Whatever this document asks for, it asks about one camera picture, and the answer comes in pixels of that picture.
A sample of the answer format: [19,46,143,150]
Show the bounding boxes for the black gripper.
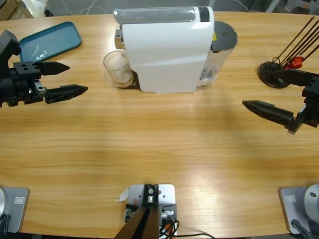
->
[242,69,319,135]
[0,61,89,109]

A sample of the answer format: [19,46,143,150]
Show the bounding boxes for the clear drinking glass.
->
[103,49,135,89]

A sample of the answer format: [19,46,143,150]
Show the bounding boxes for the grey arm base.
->
[0,187,30,234]
[278,183,319,235]

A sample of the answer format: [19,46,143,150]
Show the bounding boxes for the white coffee machine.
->
[113,6,216,95]

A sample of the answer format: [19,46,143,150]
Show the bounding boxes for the black capsule holder with rods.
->
[258,16,319,89]

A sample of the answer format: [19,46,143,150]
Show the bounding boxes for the teal plastic tray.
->
[18,21,83,63]

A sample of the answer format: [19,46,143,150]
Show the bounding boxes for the white plastic bag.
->
[21,0,49,18]

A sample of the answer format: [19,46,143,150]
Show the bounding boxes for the clear water tank black lid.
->
[196,20,238,88]

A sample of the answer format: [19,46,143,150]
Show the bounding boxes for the brown cardboard box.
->
[0,0,23,21]

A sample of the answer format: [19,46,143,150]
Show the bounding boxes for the white paper tab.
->
[115,188,130,203]

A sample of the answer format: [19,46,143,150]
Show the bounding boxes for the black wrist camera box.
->
[0,29,22,71]

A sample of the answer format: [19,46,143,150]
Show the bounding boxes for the white floor cable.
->
[61,0,113,16]

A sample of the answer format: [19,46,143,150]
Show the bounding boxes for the black base cable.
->
[291,219,313,239]
[0,214,12,234]

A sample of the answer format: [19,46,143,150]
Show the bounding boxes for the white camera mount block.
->
[128,183,176,236]

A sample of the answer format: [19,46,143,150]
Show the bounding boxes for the black power cable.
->
[174,232,215,239]

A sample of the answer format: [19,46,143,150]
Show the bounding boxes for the dark camera post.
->
[114,184,160,239]

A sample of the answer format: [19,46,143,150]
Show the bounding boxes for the red and black wire bundle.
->
[159,218,180,239]

